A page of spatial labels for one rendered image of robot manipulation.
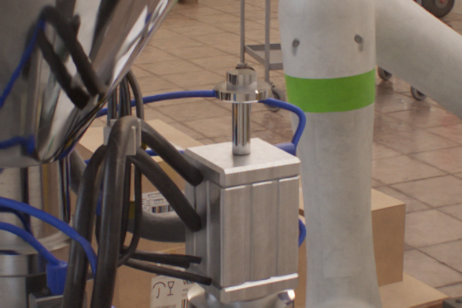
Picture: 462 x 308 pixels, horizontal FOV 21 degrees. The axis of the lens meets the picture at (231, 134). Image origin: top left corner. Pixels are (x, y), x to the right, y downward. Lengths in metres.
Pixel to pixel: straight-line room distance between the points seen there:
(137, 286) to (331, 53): 1.90
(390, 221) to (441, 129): 2.42
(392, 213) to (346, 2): 2.25
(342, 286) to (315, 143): 0.20
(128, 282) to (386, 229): 0.85
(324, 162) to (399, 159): 4.04
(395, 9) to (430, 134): 4.34
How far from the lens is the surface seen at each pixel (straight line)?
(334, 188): 1.59
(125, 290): 3.33
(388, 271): 3.79
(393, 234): 3.76
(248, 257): 0.64
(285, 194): 0.64
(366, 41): 1.55
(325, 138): 1.56
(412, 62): 1.71
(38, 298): 0.59
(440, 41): 1.72
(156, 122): 3.65
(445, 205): 5.01
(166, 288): 3.39
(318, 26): 1.52
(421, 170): 5.46
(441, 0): 9.13
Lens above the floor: 1.59
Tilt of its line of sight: 16 degrees down
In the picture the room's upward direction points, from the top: straight up
